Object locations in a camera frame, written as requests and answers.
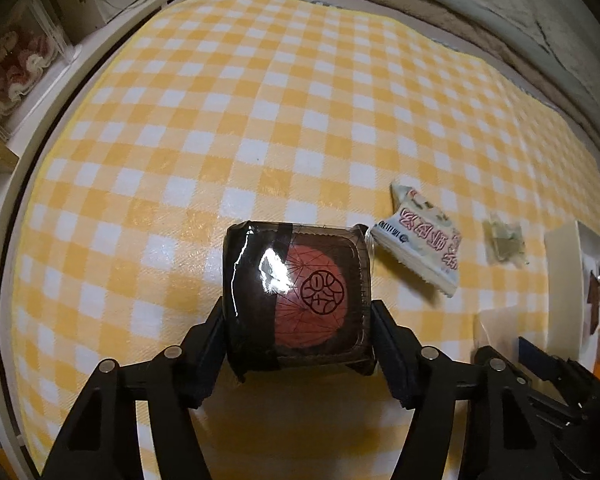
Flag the brown snack bar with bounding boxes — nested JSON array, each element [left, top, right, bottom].
[[585, 270, 600, 333]]

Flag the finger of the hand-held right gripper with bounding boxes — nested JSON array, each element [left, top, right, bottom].
[[518, 336, 581, 391]]

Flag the yellow checked tablecloth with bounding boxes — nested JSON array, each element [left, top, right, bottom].
[[9, 0, 600, 480]]

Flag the white cardboard box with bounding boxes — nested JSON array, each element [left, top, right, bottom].
[[544, 219, 600, 383]]

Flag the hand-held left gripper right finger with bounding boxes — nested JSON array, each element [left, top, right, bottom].
[[369, 299, 565, 480]]

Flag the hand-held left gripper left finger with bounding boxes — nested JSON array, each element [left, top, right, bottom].
[[40, 299, 232, 480]]

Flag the clear box of sweets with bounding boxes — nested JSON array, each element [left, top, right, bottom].
[[0, 0, 76, 141]]

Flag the white packet red print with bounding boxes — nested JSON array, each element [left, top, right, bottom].
[[369, 180, 464, 299]]

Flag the black tray red cake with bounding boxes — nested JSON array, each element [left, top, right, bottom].
[[222, 219, 377, 386]]

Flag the green dotted candy wrapper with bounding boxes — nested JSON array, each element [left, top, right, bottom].
[[481, 211, 529, 267]]

